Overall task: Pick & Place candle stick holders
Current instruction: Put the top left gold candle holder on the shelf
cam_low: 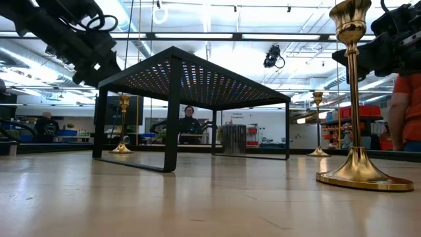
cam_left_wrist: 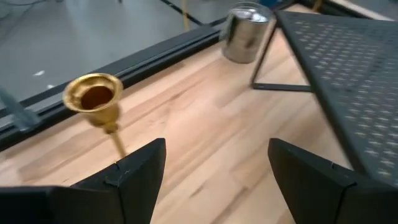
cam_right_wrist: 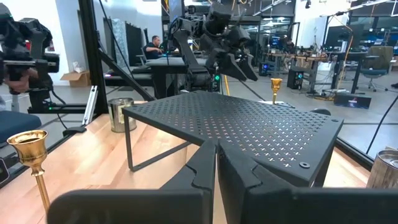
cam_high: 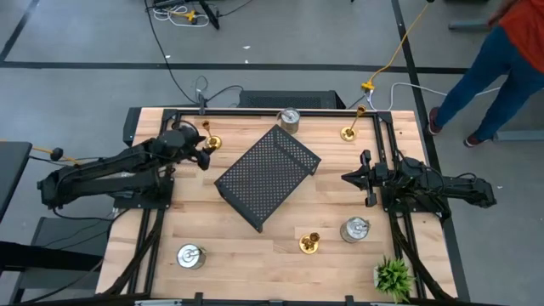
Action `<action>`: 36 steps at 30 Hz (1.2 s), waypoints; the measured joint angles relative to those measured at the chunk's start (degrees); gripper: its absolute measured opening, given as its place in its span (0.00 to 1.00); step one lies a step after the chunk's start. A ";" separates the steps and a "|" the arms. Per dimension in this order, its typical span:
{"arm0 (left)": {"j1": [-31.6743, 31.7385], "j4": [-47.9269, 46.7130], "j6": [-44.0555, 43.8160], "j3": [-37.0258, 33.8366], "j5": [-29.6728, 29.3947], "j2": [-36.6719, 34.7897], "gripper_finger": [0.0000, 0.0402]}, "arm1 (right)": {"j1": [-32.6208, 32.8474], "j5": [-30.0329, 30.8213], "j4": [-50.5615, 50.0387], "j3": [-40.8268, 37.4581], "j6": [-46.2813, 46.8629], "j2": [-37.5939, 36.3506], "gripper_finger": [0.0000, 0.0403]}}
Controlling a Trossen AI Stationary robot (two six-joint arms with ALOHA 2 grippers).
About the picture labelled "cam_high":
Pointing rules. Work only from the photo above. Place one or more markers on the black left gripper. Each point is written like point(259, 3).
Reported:
point(187, 144)

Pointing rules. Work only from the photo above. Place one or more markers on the black computer case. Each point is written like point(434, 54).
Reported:
point(289, 100)

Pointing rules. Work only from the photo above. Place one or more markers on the person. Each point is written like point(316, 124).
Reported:
point(489, 64)

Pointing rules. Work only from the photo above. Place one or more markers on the silver tin candle can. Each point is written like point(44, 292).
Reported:
point(353, 231)
point(190, 257)
point(290, 123)

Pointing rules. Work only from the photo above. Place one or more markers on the grey table foot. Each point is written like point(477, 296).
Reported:
point(520, 136)
point(467, 24)

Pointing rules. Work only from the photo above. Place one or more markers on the black desk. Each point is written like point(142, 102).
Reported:
point(10, 170)

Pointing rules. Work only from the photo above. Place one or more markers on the gold candlestick holder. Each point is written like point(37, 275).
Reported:
point(307, 245)
point(348, 134)
point(213, 143)

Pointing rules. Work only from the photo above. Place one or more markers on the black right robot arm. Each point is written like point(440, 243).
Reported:
point(446, 185)

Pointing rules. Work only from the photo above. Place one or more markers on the small green potted plant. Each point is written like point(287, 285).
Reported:
point(393, 278)

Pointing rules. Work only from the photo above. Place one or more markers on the black beam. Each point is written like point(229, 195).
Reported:
point(34, 257)

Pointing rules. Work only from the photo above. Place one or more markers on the black aluminium table frame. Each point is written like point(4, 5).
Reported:
point(255, 112)

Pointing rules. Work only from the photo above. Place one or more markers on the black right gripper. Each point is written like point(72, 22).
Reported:
point(370, 180)

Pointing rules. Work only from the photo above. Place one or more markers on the black perforated metal riser shelf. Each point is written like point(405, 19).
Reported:
point(268, 178)

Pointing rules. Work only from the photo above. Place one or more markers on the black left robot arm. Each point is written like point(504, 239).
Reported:
point(106, 170)

